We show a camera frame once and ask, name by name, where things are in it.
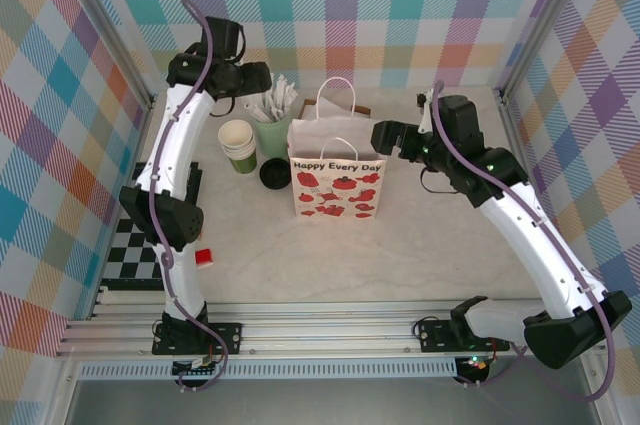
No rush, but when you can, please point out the white red printed paper bag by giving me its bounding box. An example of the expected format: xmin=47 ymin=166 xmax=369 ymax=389
xmin=287 ymin=77 xmax=387 ymax=220

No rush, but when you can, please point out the brown cardboard napkin tray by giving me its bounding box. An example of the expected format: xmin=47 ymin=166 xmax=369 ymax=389
xmin=299 ymin=98 xmax=372 ymax=121

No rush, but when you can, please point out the stack of paper cups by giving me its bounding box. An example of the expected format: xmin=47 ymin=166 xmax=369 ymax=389
xmin=218 ymin=119 xmax=259 ymax=175

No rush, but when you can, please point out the mint green holder cup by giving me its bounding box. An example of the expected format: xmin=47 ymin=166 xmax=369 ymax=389
xmin=251 ymin=113 xmax=294 ymax=161

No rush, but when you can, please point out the black plastic cup lid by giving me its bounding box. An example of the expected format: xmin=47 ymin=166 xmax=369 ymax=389
xmin=259 ymin=157 xmax=293 ymax=191

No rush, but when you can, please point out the small lit controller board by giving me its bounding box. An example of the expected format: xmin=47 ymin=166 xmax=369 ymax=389
xmin=458 ymin=354 xmax=490 ymax=372

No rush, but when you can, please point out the black white checkerboard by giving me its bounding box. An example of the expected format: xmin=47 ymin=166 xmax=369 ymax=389
xmin=102 ymin=162 xmax=204 ymax=291

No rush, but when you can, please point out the small green circuit board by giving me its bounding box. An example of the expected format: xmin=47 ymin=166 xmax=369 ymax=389
xmin=172 ymin=357 xmax=221 ymax=377

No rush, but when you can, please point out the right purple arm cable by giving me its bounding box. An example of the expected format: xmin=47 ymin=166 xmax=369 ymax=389
xmin=430 ymin=80 xmax=617 ymax=404

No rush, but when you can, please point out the aluminium table edge rail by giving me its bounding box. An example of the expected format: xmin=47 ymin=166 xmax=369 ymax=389
xmin=497 ymin=87 xmax=549 ymax=226

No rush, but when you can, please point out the left aluminium frame post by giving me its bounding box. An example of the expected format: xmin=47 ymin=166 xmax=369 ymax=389
xmin=59 ymin=0 xmax=156 ymax=111

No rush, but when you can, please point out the aluminium frame post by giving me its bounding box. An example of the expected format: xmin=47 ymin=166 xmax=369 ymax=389
xmin=59 ymin=0 xmax=156 ymax=111
xmin=494 ymin=0 xmax=596 ymax=101

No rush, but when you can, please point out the right aluminium frame post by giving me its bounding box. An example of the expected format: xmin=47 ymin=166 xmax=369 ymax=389
xmin=494 ymin=0 xmax=596 ymax=101

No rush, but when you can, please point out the right black mount plate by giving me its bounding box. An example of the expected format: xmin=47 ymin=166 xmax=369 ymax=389
xmin=418 ymin=319 xmax=510 ymax=354

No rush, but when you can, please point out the black mount plate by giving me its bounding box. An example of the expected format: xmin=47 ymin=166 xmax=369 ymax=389
xmin=418 ymin=319 xmax=510 ymax=354
xmin=152 ymin=322 xmax=245 ymax=357

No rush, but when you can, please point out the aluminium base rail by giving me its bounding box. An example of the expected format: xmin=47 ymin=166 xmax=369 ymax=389
xmin=54 ymin=297 xmax=609 ymax=359

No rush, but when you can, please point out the perforated white cable duct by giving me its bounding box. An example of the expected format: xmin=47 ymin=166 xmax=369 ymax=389
xmin=77 ymin=363 xmax=459 ymax=380

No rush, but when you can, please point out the left black mount plate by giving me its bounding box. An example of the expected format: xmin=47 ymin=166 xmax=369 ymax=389
xmin=152 ymin=322 xmax=245 ymax=357

